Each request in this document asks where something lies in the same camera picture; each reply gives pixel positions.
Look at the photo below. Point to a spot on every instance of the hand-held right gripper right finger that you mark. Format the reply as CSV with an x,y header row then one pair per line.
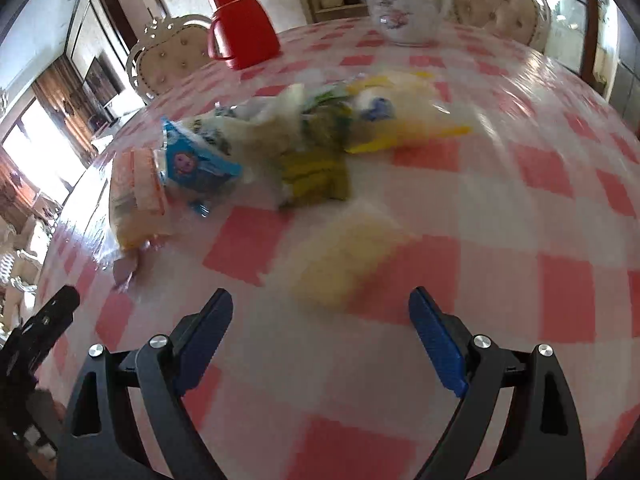
x,y
437,345

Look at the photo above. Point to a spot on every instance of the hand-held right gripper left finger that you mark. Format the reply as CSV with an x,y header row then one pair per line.
x,y
205,330

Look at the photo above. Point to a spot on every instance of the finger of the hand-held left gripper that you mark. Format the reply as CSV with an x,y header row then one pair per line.
x,y
50,320

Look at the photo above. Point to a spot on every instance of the pink blue-striped snack packet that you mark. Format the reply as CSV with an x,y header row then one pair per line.
x,y
125,270

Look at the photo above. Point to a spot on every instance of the pale beige snack packet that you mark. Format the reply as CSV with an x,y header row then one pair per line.
x,y
340,255

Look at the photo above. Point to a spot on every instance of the orange snack packet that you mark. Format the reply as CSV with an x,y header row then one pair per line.
x,y
140,195

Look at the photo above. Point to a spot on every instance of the clear blue-edged snack packet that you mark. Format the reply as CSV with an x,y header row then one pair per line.
x,y
195,165

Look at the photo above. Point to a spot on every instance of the green patterned snack packet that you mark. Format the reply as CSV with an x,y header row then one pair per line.
x,y
310,170

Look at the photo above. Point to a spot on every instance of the blue white patterned packet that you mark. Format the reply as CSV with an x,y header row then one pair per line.
x,y
215,130

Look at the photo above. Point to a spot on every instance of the white green snack packet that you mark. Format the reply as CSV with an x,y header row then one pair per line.
x,y
270,125

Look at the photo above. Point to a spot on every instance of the yellow round cake packet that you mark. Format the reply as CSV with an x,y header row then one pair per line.
x,y
400,105

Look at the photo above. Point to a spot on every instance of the cream ornate sofa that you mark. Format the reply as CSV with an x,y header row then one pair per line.
x,y
22,260

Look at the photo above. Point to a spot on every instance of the red checked tablecloth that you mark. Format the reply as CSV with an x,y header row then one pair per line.
x,y
500,235

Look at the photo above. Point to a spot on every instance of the brown curtain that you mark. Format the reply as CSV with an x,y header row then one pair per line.
x,y
60,100

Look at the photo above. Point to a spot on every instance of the flat television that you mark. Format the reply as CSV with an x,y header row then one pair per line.
x,y
102,80

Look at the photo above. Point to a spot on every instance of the cream tufted chair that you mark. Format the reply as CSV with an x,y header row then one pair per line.
x,y
500,5
170,60

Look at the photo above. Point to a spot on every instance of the red thermos jug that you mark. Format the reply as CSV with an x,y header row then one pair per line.
x,y
245,30

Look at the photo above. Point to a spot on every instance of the white floral teapot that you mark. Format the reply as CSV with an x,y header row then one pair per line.
x,y
405,10

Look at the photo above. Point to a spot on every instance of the glass display cabinet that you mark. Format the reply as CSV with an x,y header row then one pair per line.
x,y
575,25

